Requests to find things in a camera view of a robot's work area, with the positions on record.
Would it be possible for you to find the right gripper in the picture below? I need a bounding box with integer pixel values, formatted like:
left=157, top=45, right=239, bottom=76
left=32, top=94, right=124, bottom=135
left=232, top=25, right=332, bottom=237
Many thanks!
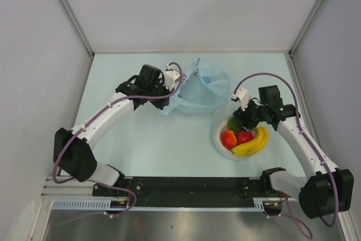
left=232, top=96, right=267, bottom=133

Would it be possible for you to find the green fake fruit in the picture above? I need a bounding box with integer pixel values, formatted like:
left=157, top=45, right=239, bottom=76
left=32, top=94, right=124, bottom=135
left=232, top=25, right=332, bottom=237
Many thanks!
left=226, top=117, right=243, bottom=133

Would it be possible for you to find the red fake apple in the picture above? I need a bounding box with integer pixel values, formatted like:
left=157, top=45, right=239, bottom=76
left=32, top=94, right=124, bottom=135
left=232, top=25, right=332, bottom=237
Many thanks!
left=236, top=130, right=254, bottom=145

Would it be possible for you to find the yellow fake banana bunch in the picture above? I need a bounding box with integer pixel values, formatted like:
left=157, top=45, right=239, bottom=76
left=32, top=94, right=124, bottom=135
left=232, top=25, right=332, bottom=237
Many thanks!
left=232, top=126, right=269, bottom=156

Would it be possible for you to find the orange fake tomato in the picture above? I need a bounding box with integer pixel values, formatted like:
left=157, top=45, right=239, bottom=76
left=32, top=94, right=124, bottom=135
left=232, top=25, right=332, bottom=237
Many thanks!
left=220, top=130, right=237, bottom=150

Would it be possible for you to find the light blue plastic bag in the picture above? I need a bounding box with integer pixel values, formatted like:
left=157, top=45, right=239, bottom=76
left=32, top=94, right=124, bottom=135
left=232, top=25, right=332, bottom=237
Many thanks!
left=158, top=58, right=231, bottom=116

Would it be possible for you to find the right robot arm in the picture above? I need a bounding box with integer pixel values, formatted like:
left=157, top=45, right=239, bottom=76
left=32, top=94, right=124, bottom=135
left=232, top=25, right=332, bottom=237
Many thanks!
left=231, top=85, right=354, bottom=218

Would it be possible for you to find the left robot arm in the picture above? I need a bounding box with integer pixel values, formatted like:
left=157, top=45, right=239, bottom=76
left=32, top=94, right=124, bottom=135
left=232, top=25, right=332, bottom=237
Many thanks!
left=52, top=62, right=183, bottom=196

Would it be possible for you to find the white paper plate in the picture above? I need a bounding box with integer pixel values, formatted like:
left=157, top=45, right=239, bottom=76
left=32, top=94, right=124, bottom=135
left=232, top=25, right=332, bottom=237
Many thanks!
left=212, top=117, right=268, bottom=160

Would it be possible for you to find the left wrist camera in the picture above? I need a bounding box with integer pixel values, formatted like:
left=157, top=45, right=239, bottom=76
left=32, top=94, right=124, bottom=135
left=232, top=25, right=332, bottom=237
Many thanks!
left=164, top=63, right=181, bottom=91

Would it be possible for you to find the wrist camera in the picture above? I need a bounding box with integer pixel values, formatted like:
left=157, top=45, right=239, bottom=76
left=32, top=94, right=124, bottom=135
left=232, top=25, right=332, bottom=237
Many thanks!
left=231, top=87, right=251, bottom=111
left=164, top=63, right=181, bottom=91

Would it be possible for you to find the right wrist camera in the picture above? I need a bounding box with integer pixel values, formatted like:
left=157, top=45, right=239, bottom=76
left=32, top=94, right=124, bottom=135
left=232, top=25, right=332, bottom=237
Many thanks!
left=231, top=87, right=251, bottom=111

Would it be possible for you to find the white cable duct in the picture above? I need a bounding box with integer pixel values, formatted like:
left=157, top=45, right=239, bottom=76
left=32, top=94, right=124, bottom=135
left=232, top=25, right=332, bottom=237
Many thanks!
left=52, top=198, right=282, bottom=213

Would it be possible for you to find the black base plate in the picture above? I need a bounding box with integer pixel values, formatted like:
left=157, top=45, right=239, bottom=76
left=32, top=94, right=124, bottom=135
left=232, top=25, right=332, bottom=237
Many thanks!
left=92, top=177, right=285, bottom=214

